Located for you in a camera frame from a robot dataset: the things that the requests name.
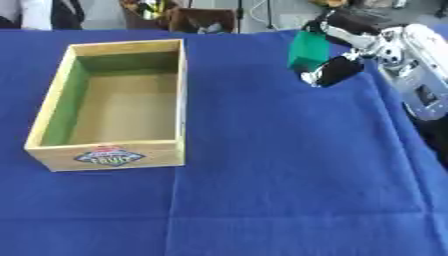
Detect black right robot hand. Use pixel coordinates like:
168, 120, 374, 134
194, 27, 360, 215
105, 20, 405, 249
297, 7, 405, 89

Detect green block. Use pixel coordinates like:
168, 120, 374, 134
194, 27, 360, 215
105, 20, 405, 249
285, 29, 333, 73

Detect tan cardboard box green inside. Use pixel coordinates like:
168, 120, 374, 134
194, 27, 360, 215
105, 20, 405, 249
22, 38, 189, 173

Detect black tripod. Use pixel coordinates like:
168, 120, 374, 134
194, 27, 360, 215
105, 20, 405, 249
234, 0, 280, 34

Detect brown chair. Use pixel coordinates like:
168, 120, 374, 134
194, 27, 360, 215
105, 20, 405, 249
119, 0, 238, 34

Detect person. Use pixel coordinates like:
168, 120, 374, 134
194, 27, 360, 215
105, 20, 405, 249
0, 0, 88, 32

